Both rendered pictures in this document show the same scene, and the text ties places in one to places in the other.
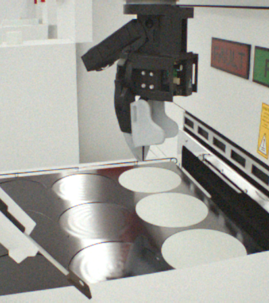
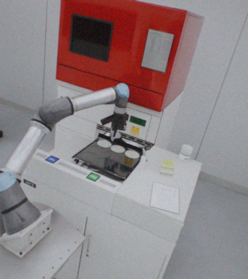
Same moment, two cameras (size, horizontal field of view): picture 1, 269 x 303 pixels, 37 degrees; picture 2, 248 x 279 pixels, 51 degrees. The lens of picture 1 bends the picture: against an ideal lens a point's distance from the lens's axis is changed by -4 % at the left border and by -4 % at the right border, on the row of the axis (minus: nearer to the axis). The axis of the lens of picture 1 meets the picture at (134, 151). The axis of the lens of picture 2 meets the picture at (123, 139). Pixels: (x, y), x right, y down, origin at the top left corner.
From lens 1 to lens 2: 1.43 m
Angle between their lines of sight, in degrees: 52
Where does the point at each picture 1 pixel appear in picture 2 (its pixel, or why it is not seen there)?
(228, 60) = not seen: hidden behind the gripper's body
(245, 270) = (150, 153)
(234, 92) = not seen: hidden behind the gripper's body
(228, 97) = not seen: hidden behind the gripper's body
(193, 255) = (132, 155)
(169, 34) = (124, 118)
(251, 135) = (128, 131)
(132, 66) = (118, 125)
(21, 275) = (119, 167)
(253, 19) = (129, 110)
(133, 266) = (128, 159)
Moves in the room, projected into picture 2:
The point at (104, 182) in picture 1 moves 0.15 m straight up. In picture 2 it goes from (98, 147) to (101, 127)
